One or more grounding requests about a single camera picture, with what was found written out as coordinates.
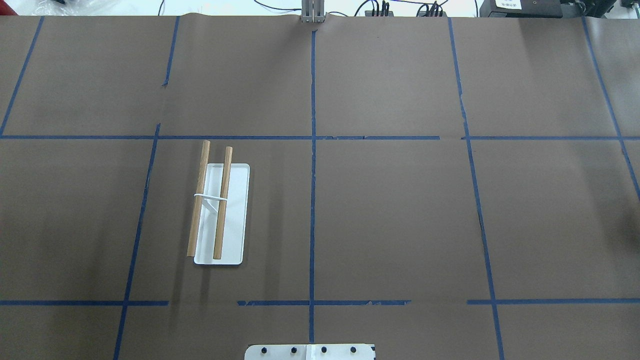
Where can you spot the grey aluminium frame post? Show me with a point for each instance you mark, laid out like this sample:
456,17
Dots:
313,11

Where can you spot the brown paper table cover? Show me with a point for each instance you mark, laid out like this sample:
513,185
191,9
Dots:
440,188

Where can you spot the black electronics box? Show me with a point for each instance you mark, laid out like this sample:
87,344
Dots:
553,9

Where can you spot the right wooden rack rod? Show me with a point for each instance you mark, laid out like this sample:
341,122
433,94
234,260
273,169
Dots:
222,204

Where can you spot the wooden rack rod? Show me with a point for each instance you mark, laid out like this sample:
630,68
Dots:
222,204
197,198

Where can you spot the black power strip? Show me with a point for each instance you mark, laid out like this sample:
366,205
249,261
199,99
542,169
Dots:
379,14

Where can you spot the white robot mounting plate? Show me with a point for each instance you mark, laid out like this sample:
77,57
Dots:
331,351

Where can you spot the white towel rack base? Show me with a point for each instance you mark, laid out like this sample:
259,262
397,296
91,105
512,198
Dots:
233,237

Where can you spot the left wooden rack rod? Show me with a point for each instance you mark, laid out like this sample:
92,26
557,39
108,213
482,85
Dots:
197,198

